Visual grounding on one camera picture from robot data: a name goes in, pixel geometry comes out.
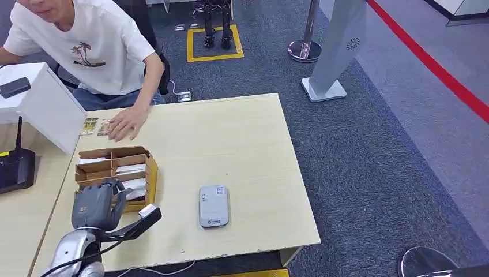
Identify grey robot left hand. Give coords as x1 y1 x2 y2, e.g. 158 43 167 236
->
71 178 130 233

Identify person's left hand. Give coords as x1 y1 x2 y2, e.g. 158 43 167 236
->
107 106 151 142

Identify yellow printed card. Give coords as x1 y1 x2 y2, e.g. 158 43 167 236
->
80 117 99 136

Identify white card stack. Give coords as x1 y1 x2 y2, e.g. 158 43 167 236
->
115 163 147 175
121 178 148 201
77 157 108 166

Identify wooden card box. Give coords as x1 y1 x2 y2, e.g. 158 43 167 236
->
74 145 159 214

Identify white cabinet box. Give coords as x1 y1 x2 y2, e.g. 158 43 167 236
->
0 62 88 155

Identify person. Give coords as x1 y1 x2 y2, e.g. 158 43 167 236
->
0 0 167 142

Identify black router with antenna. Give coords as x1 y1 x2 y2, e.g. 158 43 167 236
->
0 116 37 194

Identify yellow floor tape square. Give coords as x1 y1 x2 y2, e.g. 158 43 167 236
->
186 24 245 63

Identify grey card reader device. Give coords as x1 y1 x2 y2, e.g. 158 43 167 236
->
198 184 230 229

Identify small black device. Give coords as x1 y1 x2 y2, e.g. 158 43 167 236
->
0 77 32 99

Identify black robot legs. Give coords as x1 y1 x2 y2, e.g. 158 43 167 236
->
193 0 235 50

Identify yellow floor tape strip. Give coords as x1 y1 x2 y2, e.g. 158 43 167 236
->
212 268 290 277

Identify grey kiosk pillar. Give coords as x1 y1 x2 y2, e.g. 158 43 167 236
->
300 0 368 103

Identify chrome stool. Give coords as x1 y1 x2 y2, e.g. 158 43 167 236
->
398 246 460 277

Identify white platform base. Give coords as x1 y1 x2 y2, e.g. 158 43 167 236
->
424 0 489 27

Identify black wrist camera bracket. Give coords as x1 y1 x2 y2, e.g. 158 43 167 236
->
100 203 163 242

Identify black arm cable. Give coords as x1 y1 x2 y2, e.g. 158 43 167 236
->
40 239 123 277

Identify white cable under desk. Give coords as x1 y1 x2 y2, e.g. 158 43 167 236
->
116 261 196 277

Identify chrome stanchion post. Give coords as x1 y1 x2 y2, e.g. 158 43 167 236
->
287 0 323 63

